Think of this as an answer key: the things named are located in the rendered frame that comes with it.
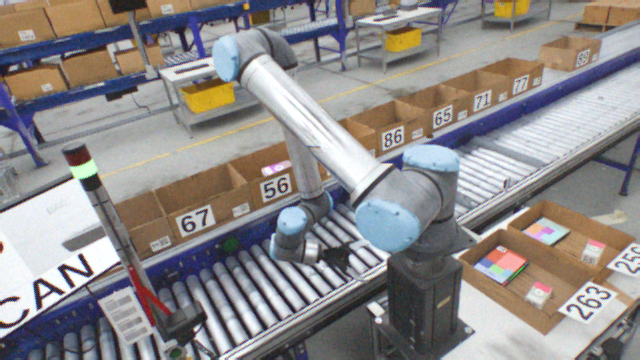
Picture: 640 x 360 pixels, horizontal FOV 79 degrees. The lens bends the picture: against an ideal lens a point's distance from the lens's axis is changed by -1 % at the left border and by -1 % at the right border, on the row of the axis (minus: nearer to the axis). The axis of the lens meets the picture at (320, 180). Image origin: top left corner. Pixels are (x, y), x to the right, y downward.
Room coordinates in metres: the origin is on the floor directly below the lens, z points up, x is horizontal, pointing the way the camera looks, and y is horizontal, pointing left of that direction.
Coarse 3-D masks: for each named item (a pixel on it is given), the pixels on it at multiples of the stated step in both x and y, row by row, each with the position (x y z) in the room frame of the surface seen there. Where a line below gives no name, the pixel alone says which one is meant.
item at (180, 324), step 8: (192, 304) 0.85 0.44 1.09; (200, 304) 0.86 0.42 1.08; (176, 312) 0.83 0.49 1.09; (184, 312) 0.83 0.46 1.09; (192, 312) 0.82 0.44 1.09; (200, 312) 0.82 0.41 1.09; (168, 320) 0.81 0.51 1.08; (176, 320) 0.80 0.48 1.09; (184, 320) 0.80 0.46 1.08; (192, 320) 0.80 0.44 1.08; (200, 320) 0.81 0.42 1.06; (168, 328) 0.78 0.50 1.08; (176, 328) 0.78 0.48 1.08; (184, 328) 0.79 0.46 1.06; (192, 328) 0.80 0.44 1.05; (176, 336) 0.78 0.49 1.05; (184, 336) 0.80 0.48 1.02; (192, 336) 0.81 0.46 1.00; (184, 344) 0.79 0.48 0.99
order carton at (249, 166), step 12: (276, 144) 2.00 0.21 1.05; (252, 156) 1.93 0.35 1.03; (264, 156) 1.96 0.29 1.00; (276, 156) 1.99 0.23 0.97; (288, 156) 2.03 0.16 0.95; (240, 168) 1.89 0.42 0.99; (252, 168) 1.92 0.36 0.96; (288, 168) 1.71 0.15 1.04; (252, 180) 1.90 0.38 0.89; (264, 180) 1.64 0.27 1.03; (252, 192) 1.61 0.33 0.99; (264, 204) 1.63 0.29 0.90
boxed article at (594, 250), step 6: (588, 246) 1.13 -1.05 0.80; (594, 246) 1.13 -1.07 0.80; (600, 246) 1.12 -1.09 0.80; (588, 252) 1.10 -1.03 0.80; (594, 252) 1.10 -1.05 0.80; (600, 252) 1.09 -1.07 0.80; (582, 258) 1.10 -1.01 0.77; (588, 258) 1.09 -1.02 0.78; (594, 258) 1.07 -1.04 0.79; (594, 264) 1.07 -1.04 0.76
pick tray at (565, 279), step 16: (496, 240) 1.26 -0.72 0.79; (512, 240) 1.22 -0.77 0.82; (464, 256) 1.15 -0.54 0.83; (480, 256) 1.20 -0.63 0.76; (528, 256) 1.15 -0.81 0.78; (544, 256) 1.10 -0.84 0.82; (464, 272) 1.10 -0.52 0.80; (480, 272) 1.04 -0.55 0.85; (528, 272) 1.08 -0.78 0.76; (544, 272) 1.07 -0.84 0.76; (560, 272) 1.03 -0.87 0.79; (576, 272) 0.99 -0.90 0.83; (480, 288) 1.03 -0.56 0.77; (496, 288) 0.97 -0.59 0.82; (512, 288) 1.02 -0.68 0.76; (528, 288) 1.00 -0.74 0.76; (560, 288) 0.98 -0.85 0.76; (576, 288) 0.97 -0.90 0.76; (512, 304) 0.91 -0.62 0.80; (528, 304) 0.87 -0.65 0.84; (544, 304) 0.92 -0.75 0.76; (560, 304) 0.91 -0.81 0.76; (528, 320) 0.86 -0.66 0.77; (544, 320) 0.82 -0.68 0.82; (560, 320) 0.85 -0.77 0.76
